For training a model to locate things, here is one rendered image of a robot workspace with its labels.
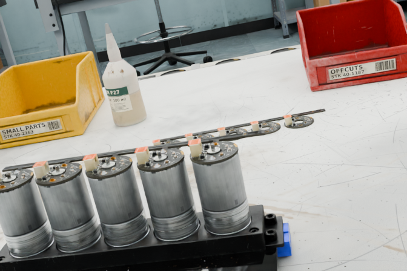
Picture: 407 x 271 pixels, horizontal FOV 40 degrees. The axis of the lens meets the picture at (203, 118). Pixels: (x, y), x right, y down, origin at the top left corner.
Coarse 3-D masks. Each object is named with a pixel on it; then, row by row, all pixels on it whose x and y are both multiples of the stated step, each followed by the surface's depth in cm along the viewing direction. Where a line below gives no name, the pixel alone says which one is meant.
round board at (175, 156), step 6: (168, 150) 29; (174, 150) 29; (180, 150) 29; (150, 156) 29; (168, 156) 29; (174, 156) 28; (180, 156) 28; (150, 162) 28; (156, 162) 28; (162, 162) 28; (168, 162) 28; (174, 162) 28; (138, 168) 28; (144, 168) 28; (150, 168) 28; (156, 168) 27; (162, 168) 27; (168, 168) 27
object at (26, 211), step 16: (0, 192) 29; (16, 192) 29; (32, 192) 30; (0, 208) 29; (16, 208) 29; (32, 208) 30; (16, 224) 29; (32, 224) 30; (48, 224) 31; (16, 240) 30; (32, 240) 30; (48, 240) 31; (16, 256) 30
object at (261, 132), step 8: (224, 136) 30; (232, 136) 30; (240, 136) 29; (248, 136) 29; (168, 144) 30; (176, 144) 30; (184, 144) 30; (104, 152) 31; (112, 152) 31; (120, 152) 30; (128, 152) 30; (48, 160) 32; (56, 160) 31; (64, 160) 31; (72, 160) 31; (80, 160) 31; (8, 168) 32; (16, 168) 31; (24, 168) 31
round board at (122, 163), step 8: (104, 160) 30; (112, 160) 30; (120, 160) 29; (128, 160) 29; (112, 168) 28; (120, 168) 28; (128, 168) 28; (88, 176) 28; (96, 176) 28; (104, 176) 28; (112, 176) 28
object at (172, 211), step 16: (160, 160) 28; (144, 176) 28; (160, 176) 28; (176, 176) 28; (160, 192) 28; (176, 192) 28; (160, 208) 28; (176, 208) 28; (192, 208) 29; (160, 224) 29; (176, 224) 28; (192, 224) 29; (176, 240) 29
